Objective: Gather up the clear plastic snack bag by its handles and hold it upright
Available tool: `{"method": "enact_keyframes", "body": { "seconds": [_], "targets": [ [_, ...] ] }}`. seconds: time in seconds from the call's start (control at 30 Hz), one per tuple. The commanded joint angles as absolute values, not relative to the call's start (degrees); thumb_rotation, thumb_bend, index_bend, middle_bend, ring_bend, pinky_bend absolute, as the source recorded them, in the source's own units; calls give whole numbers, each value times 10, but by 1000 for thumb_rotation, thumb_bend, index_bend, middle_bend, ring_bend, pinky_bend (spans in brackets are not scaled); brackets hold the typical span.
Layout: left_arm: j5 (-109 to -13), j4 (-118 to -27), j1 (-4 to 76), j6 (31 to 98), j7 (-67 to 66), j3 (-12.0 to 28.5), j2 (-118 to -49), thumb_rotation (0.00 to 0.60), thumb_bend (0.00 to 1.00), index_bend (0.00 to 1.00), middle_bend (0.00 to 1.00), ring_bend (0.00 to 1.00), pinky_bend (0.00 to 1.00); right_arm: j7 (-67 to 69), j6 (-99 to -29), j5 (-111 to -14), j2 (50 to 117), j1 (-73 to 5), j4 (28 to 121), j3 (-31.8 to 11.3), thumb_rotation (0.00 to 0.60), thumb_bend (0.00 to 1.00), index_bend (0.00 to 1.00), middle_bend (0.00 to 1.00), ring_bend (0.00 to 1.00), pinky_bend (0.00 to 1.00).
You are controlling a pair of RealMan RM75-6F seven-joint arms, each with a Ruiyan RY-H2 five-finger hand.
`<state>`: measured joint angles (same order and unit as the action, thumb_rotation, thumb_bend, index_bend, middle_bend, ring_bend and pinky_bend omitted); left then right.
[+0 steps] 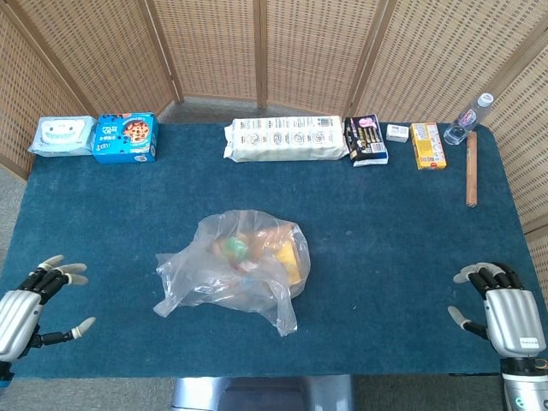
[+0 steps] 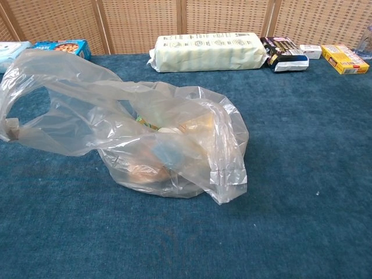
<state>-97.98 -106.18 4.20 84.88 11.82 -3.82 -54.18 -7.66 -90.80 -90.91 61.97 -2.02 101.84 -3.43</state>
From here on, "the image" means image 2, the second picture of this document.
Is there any white cup with blue label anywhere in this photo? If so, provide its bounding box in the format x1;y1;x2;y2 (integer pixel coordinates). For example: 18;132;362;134
151;127;187;173

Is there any light blue wet wipes pack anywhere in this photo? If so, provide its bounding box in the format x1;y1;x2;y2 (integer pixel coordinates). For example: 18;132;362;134
0;41;33;74

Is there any rattan folding screen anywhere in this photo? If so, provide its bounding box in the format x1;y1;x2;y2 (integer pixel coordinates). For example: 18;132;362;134
0;0;372;56

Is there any blue table cloth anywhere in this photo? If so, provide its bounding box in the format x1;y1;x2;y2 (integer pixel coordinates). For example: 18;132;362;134
0;53;372;279

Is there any blue cookie box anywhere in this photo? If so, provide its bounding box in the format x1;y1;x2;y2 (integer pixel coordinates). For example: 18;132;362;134
31;40;92;61

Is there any yellow cardboard box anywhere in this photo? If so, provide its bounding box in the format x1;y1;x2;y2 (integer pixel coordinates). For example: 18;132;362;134
321;44;370;76

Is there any clear plastic bag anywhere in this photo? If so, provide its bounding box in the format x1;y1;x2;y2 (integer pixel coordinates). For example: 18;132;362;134
0;48;250;206

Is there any brown bread packet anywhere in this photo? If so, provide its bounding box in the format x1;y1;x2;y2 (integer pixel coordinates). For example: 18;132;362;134
127;164;173;187

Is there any yellow sponge block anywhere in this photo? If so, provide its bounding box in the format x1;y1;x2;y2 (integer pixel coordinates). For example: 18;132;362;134
180;113;218;132

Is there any black snack packet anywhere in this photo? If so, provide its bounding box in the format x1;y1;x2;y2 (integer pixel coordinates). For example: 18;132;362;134
260;36;310;73

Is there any small white box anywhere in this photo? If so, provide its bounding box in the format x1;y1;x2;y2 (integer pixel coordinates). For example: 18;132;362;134
299;44;323;60

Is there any clear water bottle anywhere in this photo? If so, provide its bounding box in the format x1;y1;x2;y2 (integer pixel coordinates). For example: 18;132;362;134
353;25;372;60

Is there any green snack packet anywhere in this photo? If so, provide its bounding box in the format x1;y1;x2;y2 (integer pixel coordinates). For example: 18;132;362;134
135;115;159;130

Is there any long white tissue pack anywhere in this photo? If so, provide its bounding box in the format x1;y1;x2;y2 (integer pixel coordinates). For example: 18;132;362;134
147;31;267;73

